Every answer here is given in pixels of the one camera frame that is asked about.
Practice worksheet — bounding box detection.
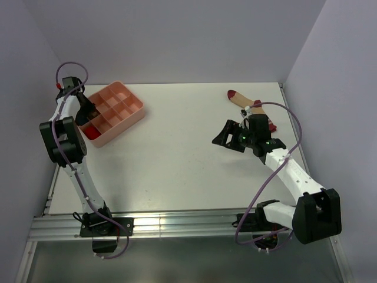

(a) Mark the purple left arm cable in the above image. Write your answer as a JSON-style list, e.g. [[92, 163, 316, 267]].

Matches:
[[52, 61, 130, 261]]

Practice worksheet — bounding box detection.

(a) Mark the tan maroon striped sock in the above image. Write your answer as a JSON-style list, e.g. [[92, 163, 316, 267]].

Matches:
[[226, 89, 278, 133]]

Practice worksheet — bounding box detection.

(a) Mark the tan argyle sock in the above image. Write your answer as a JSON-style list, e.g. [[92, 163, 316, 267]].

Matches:
[[87, 110, 99, 120]]

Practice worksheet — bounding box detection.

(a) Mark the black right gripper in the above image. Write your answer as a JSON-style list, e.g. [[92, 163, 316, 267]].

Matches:
[[212, 120, 256, 153]]

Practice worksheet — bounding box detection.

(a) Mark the dark teal rolled sock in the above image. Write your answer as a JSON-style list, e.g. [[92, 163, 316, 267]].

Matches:
[[75, 113, 89, 126]]

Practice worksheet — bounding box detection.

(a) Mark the red rolled sock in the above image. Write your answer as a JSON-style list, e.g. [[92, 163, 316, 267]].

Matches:
[[83, 126, 101, 140]]

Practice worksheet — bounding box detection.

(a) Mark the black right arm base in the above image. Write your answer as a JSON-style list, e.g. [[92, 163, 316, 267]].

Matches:
[[240, 213, 283, 249]]

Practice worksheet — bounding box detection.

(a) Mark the pink compartment organizer tray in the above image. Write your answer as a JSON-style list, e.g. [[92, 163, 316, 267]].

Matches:
[[79, 81, 145, 148]]

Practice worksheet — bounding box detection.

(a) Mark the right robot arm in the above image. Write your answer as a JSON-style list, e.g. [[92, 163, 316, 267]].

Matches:
[[212, 114, 342, 244]]

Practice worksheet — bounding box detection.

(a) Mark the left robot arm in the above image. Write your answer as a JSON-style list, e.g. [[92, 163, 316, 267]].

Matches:
[[39, 77, 115, 235]]

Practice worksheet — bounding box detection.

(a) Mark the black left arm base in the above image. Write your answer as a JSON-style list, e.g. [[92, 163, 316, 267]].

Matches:
[[72, 209, 134, 256]]

